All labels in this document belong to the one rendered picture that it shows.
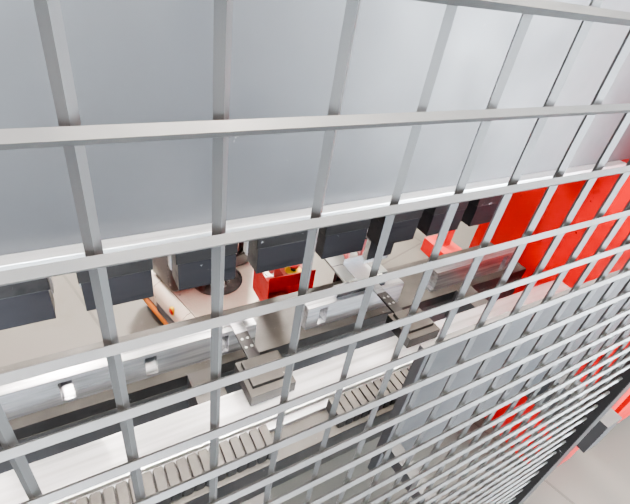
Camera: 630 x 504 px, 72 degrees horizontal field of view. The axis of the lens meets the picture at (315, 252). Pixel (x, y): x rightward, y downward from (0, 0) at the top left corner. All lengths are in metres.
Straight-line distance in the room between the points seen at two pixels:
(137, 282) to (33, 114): 0.50
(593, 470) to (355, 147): 2.25
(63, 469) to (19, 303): 0.34
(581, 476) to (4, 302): 2.48
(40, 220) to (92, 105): 0.18
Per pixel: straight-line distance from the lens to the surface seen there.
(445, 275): 1.72
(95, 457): 1.08
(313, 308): 1.37
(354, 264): 1.53
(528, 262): 2.11
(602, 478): 2.76
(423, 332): 1.33
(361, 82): 0.79
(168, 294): 2.43
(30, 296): 1.04
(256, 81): 0.70
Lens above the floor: 1.91
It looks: 36 degrees down
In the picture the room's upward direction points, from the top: 10 degrees clockwise
